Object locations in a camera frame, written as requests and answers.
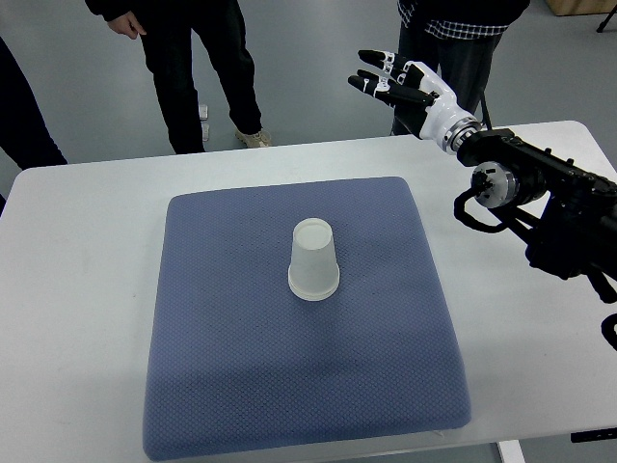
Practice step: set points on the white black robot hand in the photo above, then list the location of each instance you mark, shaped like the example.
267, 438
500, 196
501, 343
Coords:
422, 102

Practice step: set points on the white paper cup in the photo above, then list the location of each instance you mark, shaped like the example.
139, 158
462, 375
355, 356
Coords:
313, 261
313, 294

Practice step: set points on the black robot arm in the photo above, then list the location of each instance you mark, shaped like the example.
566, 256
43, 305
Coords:
565, 216

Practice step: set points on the person in checked shirt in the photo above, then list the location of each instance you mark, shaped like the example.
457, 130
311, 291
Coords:
458, 39

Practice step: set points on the brown cardboard box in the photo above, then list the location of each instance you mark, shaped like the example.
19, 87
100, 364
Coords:
580, 7

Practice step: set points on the black tripod leg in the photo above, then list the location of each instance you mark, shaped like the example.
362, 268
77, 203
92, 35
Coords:
605, 22

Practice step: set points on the white paper cup on mat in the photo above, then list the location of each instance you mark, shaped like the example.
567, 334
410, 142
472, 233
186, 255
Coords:
313, 294

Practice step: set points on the lower silver floor plate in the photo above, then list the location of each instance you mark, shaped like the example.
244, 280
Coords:
205, 132

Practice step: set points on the blue quilted cushion mat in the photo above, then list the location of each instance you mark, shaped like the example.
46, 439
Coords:
238, 362

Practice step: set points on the white table leg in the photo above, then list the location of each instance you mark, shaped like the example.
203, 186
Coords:
510, 451

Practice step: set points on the black table control panel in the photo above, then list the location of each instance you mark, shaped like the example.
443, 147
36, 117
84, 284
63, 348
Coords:
597, 435

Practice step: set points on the dark-clothed person at left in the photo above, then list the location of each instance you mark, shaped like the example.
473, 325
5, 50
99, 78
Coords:
24, 135

